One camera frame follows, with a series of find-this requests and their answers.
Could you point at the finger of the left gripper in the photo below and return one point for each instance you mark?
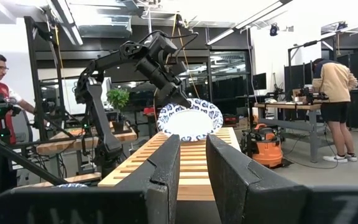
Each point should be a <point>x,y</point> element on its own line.
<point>180,99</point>

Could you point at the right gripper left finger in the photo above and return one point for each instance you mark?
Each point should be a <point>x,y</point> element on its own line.
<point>163,174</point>

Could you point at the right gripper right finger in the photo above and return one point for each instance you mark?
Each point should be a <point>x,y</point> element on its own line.
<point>235,186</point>

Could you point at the blue patterned paper plate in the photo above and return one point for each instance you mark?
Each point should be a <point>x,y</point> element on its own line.
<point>71,185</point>
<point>191,123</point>

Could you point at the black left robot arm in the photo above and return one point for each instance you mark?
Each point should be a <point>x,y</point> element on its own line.
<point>99,105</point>

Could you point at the small black robot arm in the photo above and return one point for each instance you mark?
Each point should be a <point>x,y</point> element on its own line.
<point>311,95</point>

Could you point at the wooden slatted shelf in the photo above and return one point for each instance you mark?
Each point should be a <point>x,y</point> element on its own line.
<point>194,168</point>

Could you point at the red toolbox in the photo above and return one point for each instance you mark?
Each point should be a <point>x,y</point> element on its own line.
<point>149,111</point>

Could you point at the small potted green plant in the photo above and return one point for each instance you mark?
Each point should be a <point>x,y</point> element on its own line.
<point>118,99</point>

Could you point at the orange shop vacuum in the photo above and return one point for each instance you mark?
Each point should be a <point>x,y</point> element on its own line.
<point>266,146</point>

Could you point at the black computer monitor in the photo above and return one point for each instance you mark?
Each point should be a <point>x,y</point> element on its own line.
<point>259,81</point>

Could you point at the wooden butcher block table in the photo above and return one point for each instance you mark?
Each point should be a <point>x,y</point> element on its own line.
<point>73,141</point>

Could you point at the wooden top workbench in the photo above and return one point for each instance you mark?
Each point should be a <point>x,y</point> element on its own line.
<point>291,106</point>

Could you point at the long ceiling light strip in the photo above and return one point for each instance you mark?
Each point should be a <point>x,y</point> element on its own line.
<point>247,21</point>

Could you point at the black ceiling camera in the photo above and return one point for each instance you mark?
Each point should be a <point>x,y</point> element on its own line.
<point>273,29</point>

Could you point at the black metal rig frame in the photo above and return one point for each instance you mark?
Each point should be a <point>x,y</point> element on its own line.
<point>33,77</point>

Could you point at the black handheld camera device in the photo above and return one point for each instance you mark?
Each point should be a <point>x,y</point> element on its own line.
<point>2,109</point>

